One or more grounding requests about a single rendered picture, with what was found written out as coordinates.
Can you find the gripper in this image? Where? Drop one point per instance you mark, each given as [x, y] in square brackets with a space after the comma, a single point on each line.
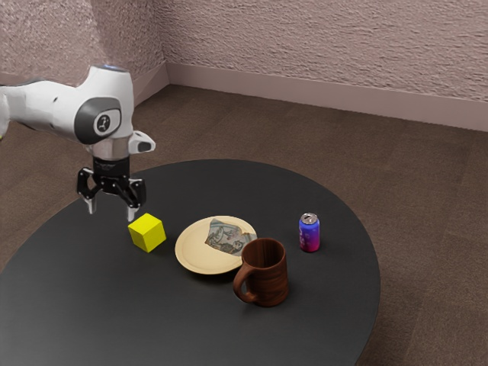
[110, 173]

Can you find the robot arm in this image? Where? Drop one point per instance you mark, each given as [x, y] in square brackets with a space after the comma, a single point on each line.
[57, 106]

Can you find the yellow cube block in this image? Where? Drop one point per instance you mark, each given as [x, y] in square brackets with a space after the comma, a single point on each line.
[147, 232]

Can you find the cream plate with print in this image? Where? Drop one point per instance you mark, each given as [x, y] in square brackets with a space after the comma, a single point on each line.
[202, 249]

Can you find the brown wooden mug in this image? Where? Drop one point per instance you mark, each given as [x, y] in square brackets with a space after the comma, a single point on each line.
[265, 274]

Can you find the blue and pink can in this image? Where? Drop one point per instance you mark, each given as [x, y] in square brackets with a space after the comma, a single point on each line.
[309, 233]

